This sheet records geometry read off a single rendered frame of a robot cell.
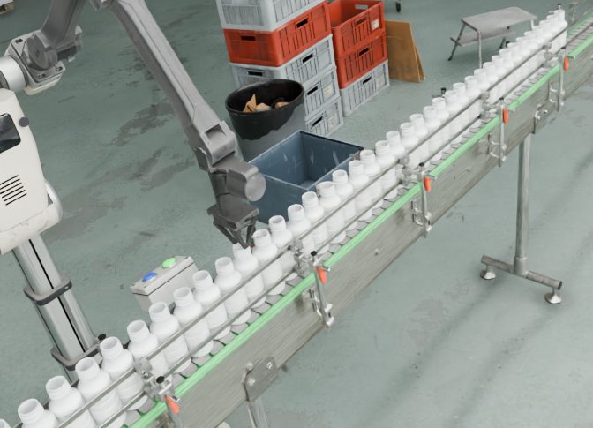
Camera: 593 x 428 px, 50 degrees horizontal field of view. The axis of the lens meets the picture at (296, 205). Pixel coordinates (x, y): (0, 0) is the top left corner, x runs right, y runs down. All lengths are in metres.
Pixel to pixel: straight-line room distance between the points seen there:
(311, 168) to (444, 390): 0.99
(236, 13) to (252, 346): 2.74
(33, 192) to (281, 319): 0.71
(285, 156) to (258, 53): 1.67
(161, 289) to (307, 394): 1.27
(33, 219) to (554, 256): 2.33
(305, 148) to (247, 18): 1.63
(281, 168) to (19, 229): 0.99
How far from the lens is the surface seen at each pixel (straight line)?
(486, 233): 3.35
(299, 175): 2.44
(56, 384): 1.30
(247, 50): 3.99
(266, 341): 1.52
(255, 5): 3.81
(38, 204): 1.77
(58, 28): 1.56
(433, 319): 2.86
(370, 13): 4.76
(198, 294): 1.39
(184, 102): 1.27
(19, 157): 1.72
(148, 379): 1.31
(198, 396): 1.44
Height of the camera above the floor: 1.98
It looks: 32 degrees down
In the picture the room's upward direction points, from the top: 11 degrees counter-clockwise
